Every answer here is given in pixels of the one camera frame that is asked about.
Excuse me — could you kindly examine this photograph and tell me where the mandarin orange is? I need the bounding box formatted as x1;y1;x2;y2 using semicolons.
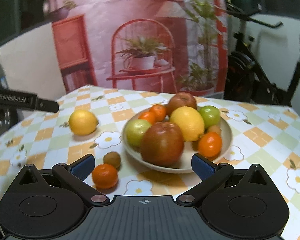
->
138;111;157;125
91;164;119;189
198;132;222;158

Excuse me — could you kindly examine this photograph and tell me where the brown kiwi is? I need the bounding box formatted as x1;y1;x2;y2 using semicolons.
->
206;125;222;135
103;151;121;169

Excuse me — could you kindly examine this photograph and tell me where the yellow lemon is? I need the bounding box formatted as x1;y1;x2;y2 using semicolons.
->
69;109;99;136
170;106;205;142

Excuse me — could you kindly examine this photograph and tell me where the dark red apple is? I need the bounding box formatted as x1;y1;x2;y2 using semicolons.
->
139;121;184;167

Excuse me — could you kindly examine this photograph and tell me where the green apple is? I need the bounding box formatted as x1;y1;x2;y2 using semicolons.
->
125;119;151;147
198;106;221;129

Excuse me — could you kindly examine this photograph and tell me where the beige round plate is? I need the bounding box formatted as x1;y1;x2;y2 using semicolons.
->
122;106;233;173

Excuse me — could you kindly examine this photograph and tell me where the green apple on plate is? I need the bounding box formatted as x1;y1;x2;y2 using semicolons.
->
198;106;221;129

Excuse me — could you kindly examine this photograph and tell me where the checkered floral tablecloth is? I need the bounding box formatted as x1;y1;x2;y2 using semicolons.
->
0;86;300;239

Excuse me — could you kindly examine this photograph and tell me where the large red apple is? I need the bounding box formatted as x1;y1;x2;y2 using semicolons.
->
166;92;197;116

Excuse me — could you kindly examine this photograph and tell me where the small mandarin on plate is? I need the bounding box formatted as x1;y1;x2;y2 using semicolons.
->
149;104;166;122

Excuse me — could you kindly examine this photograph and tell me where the black exercise bike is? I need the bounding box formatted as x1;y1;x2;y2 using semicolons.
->
224;0;300;106

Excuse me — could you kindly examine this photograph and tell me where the pink printed backdrop cloth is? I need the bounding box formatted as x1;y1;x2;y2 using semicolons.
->
46;0;228;98

